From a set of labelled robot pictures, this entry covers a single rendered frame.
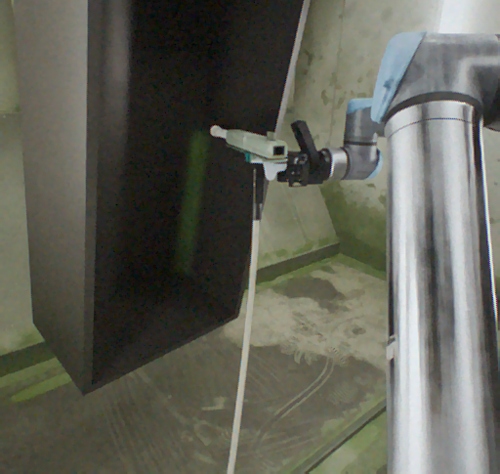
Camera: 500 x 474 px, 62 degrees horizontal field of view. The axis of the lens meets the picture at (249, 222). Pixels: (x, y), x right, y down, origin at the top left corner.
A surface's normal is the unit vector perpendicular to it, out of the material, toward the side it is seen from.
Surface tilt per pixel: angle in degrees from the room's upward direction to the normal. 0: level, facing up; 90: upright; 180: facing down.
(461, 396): 53
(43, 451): 0
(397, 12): 90
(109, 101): 102
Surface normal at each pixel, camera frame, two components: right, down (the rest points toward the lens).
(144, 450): 0.04, -0.94
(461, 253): 0.02, -0.31
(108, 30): 0.70, 0.44
